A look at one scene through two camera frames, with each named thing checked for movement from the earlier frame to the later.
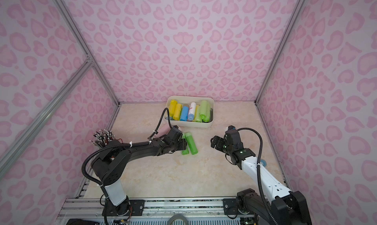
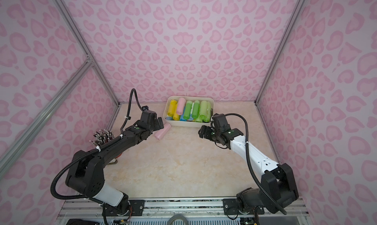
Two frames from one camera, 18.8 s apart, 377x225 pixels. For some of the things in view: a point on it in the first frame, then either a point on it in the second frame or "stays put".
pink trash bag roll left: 164,129 stays put
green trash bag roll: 193,148 to 196,109
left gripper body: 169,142 to 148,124
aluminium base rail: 90,208 stays put
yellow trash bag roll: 172,107 stays put
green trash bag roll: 186,151 to 188,109
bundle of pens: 101,137 stays put
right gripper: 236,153 to 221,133
